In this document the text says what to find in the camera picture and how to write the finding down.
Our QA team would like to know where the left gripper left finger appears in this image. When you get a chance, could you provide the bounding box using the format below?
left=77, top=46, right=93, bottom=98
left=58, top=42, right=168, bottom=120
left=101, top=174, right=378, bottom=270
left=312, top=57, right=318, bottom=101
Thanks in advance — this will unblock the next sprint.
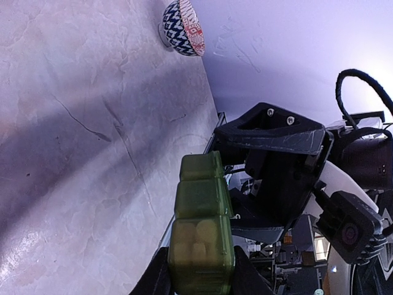
left=130, top=247, right=171, bottom=295

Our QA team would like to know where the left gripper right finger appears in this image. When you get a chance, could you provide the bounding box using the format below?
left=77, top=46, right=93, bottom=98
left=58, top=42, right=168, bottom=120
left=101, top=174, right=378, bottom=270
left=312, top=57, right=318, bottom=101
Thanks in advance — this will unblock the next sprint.
left=233, top=246, right=274, bottom=295

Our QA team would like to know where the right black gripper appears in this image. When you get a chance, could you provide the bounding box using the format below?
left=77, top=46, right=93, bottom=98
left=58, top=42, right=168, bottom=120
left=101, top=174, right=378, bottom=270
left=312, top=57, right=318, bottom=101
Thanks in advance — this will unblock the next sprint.
left=214, top=103, right=333, bottom=244

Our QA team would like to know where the green weekly pill organizer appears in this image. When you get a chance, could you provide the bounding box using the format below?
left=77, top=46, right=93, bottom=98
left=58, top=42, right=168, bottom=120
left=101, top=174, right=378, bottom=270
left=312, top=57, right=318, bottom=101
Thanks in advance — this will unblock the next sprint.
left=168, top=151, right=235, bottom=294

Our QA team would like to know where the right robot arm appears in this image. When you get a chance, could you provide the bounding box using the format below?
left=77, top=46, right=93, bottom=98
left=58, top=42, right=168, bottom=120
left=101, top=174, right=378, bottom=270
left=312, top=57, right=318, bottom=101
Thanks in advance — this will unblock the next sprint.
left=214, top=103, right=392, bottom=242

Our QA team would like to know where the red patterned bowl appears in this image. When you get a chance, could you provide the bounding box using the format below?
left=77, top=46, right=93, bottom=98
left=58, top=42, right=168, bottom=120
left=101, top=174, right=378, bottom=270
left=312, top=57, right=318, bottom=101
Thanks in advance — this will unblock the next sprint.
left=158, top=0, right=206, bottom=57

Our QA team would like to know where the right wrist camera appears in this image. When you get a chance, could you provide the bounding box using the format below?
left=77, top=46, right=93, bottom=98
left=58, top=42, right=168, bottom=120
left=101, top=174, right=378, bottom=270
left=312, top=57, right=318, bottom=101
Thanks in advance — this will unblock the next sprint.
left=313, top=162, right=386, bottom=265

